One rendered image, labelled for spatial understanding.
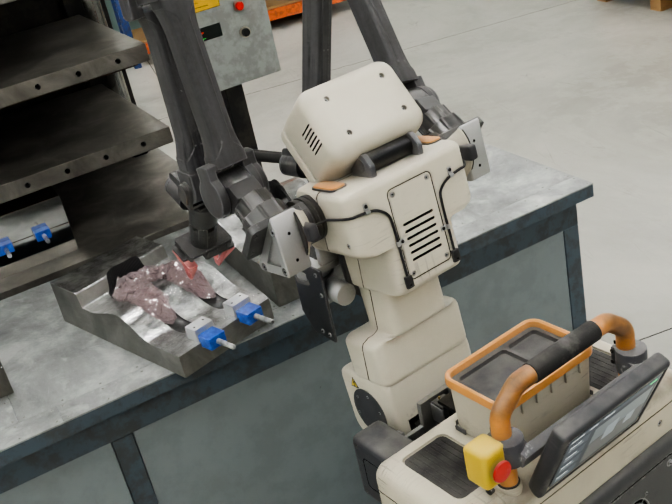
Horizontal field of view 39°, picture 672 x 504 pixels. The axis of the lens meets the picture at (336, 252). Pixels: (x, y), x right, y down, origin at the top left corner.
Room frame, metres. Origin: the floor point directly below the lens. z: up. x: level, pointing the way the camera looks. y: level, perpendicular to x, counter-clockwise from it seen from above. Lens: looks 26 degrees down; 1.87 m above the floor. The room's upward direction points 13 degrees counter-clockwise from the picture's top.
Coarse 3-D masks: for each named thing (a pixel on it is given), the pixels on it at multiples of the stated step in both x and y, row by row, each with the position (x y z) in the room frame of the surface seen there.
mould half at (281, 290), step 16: (288, 192) 2.28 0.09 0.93; (224, 224) 2.19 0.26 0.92; (240, 224) 2.19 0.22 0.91; (240, 240) 2.14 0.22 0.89; (240, 256) 2.10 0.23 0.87; (240, 272) 2.13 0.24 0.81; (256, 272) 2.02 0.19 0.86; (336, 272) 1.99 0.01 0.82; (272, 288) 1.94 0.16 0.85; (288, 288) 1.94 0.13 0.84
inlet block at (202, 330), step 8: (200, 320) 1.80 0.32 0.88; (208, 320) 1.79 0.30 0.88; (192, 328) 1.77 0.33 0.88; (200, 328) 1.77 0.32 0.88; (208, 328) 1.78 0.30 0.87; (216, 328) 1.77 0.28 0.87; (192, 336) 1.77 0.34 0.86; (200, 336) 1.75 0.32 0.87; (208, 336) 1.74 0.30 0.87; (216, 336) 1.74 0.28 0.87; (224, 336) 1.75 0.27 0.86; (208, 344) 1.73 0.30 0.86; (216, 344) 1.74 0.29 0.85; (224, 344) 1.72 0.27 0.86; (232, 344) 1.71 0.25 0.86
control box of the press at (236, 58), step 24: (216, 0) 2.86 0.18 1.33; (240, 0) 2.88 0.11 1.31; (264, 0) 2.92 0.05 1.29; (216, 24) 2.85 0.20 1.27; (240, 24) 2.88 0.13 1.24; (264, 24) 2.91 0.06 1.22; (216, 48) 2.85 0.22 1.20; (240, 48) 2.87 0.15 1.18; (264, 48) 2.90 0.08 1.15; (216, 72) 2.84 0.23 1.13; (240, 72) 2.87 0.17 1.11; (264, 72) 2.90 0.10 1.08; (240, 96) 2.91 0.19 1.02; (240, 120) 2.90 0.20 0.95
